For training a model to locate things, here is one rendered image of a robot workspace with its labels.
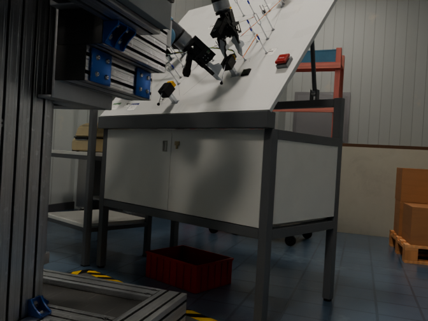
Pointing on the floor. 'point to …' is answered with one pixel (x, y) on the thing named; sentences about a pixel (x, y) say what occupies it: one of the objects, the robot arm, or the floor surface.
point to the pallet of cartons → (411, 215)
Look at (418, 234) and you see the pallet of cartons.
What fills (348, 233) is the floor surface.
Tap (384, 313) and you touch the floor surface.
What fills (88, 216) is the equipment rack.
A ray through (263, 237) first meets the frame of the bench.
